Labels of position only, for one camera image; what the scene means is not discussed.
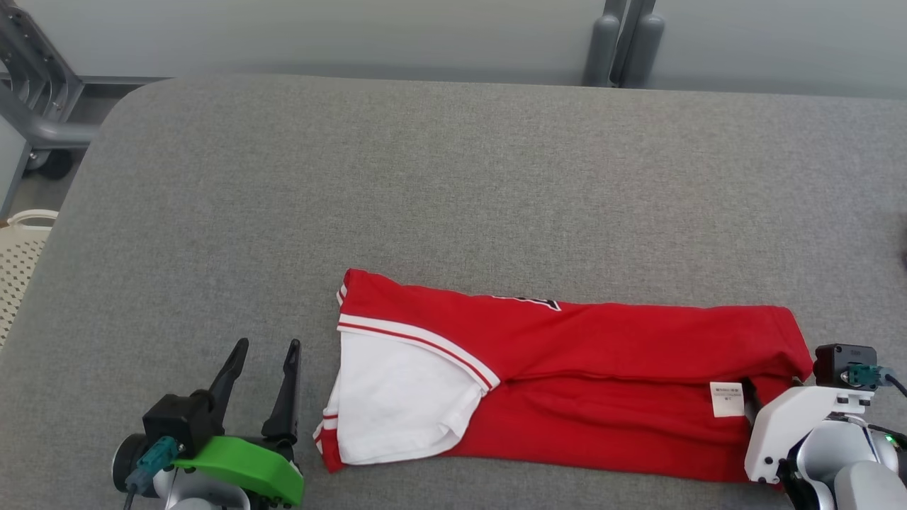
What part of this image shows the cream perforated laundry basket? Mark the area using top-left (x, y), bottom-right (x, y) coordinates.
top-left (0, 210), bottom-right (60, 348)

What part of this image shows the black caster wheel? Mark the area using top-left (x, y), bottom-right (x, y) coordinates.
top-left (25, 149), bottom-right (74, 180)

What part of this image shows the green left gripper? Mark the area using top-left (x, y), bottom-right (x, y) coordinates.
top-left (172, 337), bottom-right (305, 508)

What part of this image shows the grey metal wheeled frame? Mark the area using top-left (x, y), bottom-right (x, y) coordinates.
top-left (0, 0), bottom-right (171, 149)

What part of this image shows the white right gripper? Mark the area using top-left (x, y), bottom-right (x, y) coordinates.
top-left (740, 377), bottom-right (874, 486)

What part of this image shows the red and white numbered jersey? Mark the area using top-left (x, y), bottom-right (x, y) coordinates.
top-left (313, 268), bottom-right (814, 484)

